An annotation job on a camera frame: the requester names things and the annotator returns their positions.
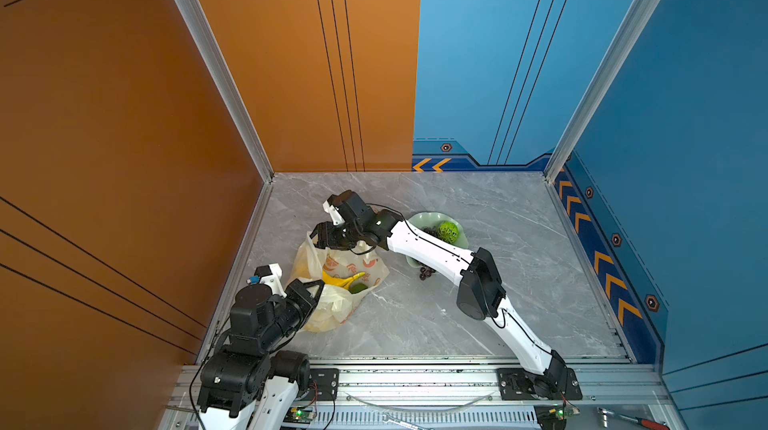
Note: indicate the yellow banana bunch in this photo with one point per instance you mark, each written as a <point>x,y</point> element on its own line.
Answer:
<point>343,283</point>

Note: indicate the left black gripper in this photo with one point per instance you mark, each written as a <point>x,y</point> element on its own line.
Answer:
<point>296,292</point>

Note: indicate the aluminium front rail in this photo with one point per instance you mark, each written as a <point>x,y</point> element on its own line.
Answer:
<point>463,393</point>

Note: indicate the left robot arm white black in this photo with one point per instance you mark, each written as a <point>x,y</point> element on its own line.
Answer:
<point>251,380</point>

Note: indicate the cream plastic bag orange print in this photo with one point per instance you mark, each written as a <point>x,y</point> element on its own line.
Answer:
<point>336,305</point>

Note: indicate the red handled tool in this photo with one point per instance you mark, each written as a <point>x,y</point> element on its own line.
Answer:
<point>606,414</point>

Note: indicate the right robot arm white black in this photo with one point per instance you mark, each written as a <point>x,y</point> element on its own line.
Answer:
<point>480,293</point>

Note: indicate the aluminium corner post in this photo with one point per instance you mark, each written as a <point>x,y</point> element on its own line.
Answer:
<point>632,26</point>
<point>205,41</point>

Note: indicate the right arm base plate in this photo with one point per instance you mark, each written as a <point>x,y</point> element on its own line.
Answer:
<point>518,384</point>

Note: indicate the right green circuit board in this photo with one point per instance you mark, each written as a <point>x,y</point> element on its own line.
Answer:
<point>555,418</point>

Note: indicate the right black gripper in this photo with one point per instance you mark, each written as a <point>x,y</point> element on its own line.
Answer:
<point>326,236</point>

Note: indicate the dark purple grape bunch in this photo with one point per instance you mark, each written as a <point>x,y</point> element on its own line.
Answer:
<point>425,271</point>

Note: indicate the left green circuit board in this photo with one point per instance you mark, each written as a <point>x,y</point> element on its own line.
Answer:
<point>302,415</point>

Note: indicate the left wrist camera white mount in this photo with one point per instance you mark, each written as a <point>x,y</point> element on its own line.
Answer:
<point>270,276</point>

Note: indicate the green kiwi half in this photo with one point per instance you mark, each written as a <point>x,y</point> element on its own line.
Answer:
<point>449,232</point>

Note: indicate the right aluminium corner post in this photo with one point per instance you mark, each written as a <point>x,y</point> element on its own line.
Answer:
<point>632,26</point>

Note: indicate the green leaf-shaped plate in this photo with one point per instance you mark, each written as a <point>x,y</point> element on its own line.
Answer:
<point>435,241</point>

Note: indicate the green circuit board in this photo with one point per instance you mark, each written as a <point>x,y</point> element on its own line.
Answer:
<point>302,415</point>
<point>555,418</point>

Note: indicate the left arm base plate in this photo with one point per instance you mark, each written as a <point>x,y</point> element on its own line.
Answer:
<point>323,385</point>

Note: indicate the left aluminium corner post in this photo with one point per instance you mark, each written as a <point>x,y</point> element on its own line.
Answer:
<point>205,41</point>

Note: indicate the green orange mango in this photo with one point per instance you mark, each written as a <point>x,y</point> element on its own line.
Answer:
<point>357,288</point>

